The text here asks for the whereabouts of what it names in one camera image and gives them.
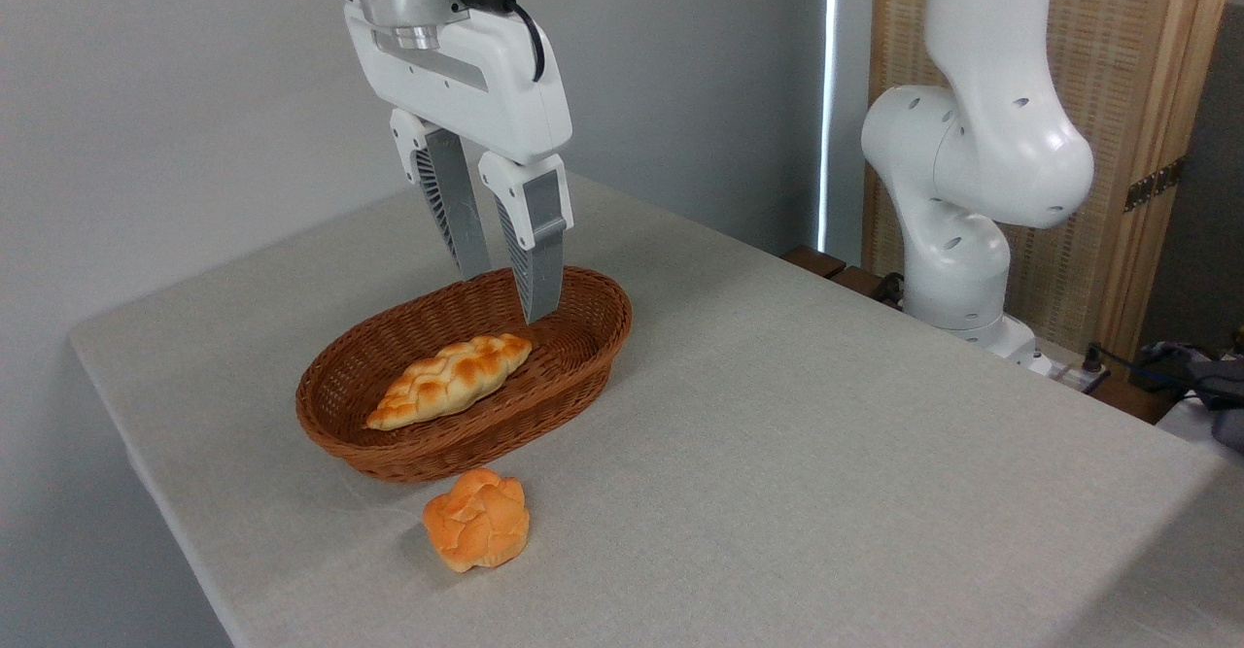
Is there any beige tablecloth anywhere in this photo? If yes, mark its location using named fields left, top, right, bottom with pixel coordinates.
left=68, top=167, right=1244, bottom=648

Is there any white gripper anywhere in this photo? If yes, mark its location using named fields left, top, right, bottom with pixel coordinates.
left=344, top=2, right=574, bottom=325

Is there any braided bread loaf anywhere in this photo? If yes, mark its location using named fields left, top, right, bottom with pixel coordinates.
left=365, top=333, right=534, bottom=431

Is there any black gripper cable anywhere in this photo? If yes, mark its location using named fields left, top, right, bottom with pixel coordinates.
left=457, top=0, right=547, bottom=84

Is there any brown wicker basket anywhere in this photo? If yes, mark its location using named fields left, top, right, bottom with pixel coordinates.
left=295, top=265, right=634, bottom=484

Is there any white power strip with plug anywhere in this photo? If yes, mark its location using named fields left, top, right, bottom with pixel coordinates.
left=1032, top=342, right=1111, bottom=394

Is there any dark grey cloth bundle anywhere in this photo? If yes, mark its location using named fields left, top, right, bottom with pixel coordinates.
left=1132, top=340, right=1244, bottom=453

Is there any round orange bread roll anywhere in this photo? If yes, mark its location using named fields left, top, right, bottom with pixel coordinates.
left=422, top=467, right=531, bottom=573

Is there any metal screen hinge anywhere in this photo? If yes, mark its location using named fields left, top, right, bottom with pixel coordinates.
left=1124, top=157, right=1185, bottom=213

